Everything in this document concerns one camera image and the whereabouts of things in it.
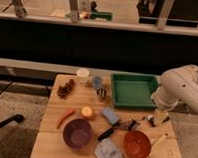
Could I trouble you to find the black handled knife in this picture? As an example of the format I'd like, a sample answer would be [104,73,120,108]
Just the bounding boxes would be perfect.
[97,119,139,142]

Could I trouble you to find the small black tool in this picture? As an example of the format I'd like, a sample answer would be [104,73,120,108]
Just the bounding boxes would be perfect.
[145,114,170,127]

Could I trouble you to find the red orange bowl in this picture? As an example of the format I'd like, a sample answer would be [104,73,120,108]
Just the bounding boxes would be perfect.
[123,130,151,158]

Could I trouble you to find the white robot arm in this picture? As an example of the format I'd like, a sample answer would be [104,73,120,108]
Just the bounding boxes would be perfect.
[151,64,198,114]

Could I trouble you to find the yellow red apple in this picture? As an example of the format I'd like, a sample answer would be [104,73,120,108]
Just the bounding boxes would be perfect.
[81,106,94,119]

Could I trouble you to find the orange carrot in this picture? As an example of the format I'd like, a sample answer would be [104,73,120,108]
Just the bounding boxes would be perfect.
[56,108,76,129]

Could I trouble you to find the purple bowl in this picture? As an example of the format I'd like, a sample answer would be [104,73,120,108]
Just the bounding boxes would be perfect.
[62,118,93,149]

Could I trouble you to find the blue grey cup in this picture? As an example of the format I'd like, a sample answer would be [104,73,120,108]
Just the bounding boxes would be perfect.
[92,76,102,89]

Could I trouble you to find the black chair leg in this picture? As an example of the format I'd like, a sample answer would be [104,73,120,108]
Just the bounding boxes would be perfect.
[0,114,24,128]

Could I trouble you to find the small metal cup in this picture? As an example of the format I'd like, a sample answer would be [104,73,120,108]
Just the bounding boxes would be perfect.
[97,89,107,99]

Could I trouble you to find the green box in background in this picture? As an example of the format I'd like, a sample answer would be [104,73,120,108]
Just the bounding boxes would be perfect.
[91,11,113,21]

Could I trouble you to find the white paper cup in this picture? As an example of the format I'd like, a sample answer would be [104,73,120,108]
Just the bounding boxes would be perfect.
[76,68,90,85]

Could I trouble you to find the blue sponge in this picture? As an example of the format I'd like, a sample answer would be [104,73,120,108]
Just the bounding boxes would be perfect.
[102,108,119,125]

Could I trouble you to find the green plastic tray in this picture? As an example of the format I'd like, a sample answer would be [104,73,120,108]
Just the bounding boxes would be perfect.
[110,73,158,110]

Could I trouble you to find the brown grape bunch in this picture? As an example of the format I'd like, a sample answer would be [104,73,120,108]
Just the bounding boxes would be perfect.
[57,79,75,99]

